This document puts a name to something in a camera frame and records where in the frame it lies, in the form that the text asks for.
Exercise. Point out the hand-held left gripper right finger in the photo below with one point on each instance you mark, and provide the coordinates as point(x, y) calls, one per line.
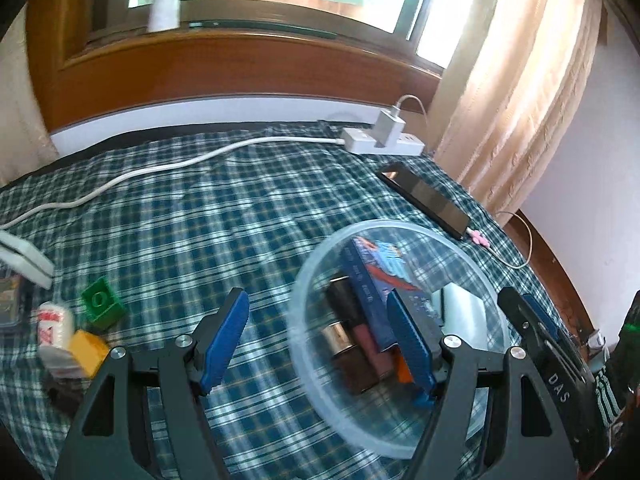
point(410, 345)

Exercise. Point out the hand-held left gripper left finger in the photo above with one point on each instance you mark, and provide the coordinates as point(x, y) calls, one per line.
point(225, 340)

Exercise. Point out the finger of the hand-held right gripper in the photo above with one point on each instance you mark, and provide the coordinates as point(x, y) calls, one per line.
point(522, 310)

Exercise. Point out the orange building block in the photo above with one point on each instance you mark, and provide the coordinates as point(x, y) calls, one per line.
point(402, 367)

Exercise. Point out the brown lip gloss tube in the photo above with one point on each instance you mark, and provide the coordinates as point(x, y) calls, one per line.
point(372, 355)

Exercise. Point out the blue building block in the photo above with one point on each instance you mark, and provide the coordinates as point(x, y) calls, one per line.
point(425, 400)

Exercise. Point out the dark blue carton box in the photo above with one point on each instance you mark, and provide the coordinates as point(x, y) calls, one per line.
point(380, 280)

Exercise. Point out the black gold lipstick tube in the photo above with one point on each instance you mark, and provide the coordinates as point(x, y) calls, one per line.
point(342, 320)

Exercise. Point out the clear plastic container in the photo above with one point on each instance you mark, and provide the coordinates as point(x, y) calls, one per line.
point(340, 400)

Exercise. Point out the green building block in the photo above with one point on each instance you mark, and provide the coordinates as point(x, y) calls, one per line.
point(102, 302)

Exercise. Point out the yellow building block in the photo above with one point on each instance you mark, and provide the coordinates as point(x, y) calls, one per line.
point(89, 352)

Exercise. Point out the white bottle with red label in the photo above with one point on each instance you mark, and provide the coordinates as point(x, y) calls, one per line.
point(54, 322)

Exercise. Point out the blue plaid tablecloth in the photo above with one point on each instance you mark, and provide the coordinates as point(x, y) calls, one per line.
point(200, 235)

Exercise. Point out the black smartphone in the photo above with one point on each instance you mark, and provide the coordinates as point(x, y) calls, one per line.
point(425, 197)

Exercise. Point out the white power strip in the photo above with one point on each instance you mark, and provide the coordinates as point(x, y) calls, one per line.
point(400, 146)

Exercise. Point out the white charger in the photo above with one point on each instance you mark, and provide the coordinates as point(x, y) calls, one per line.
point(390, 127)

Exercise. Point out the beige curtain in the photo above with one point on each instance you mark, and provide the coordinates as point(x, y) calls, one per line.
point(25, 110)
point(515, 85)

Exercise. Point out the white roll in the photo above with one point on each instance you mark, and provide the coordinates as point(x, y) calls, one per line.
point(164, 2)

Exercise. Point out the wooden window frame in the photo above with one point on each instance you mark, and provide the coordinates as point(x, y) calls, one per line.
point(225, 67)

